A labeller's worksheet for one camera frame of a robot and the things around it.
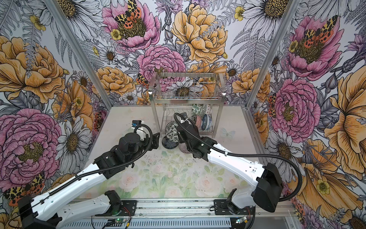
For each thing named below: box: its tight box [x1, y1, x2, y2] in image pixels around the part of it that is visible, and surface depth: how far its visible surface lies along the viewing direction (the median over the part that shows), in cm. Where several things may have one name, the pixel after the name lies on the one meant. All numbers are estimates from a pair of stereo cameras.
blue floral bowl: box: [201, 114, 213, 131], surface depth 99 cm
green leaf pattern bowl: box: [192, 104, 202, 115], surface depth 107 cm
